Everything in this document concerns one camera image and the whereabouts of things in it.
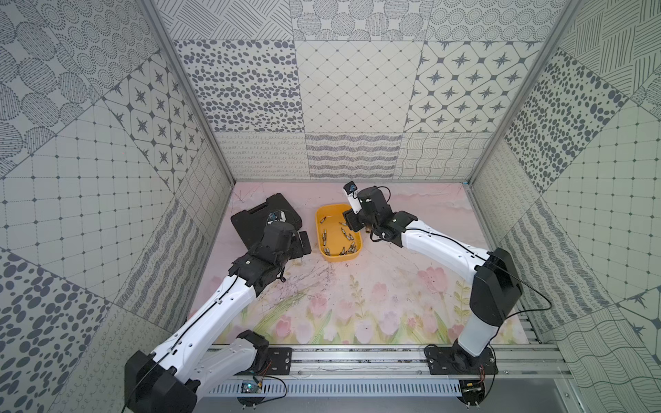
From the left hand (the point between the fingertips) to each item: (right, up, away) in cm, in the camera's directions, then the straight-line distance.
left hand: (293, 233), depth 78 cm
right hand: (+20, +7, +8) cm, 22 cm away
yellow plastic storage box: (+13, -5, +23) cm, 27 cm away
